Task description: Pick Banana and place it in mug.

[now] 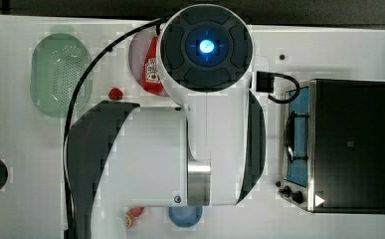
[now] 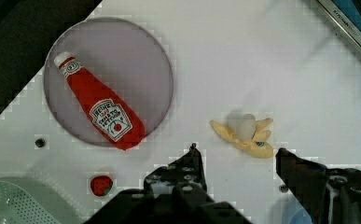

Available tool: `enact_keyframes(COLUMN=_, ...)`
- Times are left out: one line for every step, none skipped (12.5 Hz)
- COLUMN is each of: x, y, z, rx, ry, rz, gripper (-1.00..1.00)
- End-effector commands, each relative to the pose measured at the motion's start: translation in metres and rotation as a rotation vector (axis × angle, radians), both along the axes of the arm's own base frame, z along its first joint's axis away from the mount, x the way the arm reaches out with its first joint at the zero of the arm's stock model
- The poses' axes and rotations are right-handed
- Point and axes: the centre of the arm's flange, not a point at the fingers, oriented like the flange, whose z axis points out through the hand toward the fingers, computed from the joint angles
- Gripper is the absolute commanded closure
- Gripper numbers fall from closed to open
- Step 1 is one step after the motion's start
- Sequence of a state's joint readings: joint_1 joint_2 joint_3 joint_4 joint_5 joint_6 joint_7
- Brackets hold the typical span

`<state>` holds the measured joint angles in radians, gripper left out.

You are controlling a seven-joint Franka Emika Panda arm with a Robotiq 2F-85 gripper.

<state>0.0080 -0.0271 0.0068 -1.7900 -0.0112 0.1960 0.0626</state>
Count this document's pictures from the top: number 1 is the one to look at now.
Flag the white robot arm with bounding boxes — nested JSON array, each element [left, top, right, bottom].
[[64, 4, 266, 239]]

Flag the grey oval plate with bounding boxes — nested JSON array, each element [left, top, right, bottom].
[[128, 28, 167, 97]]

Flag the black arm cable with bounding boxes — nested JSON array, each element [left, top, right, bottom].
[[63, 16, 171, 239]]

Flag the plush strawberry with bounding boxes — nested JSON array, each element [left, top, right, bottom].
[[129, 207, 144, 217]]

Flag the green perforated colander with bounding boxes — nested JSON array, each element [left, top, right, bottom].
[[30, 25, 92, 118]]

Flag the blue cup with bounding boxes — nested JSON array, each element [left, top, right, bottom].
[[168, 206, 203, 228]]

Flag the plush orange slice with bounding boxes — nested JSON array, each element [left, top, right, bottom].
[[125, 214, 133, 229]]

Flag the toy oven with blue window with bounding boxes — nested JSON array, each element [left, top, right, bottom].
[[277, 79, 385, 214]]

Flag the black connector with cable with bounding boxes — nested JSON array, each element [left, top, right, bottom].
[[256, 71, 300, 105]]

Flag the red ketchup bottle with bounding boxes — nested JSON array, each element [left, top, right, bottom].
[[141, 36, 163, 95]]

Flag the small red plush fruit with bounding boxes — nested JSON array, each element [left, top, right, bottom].
[[108, 88, 123, 101]]

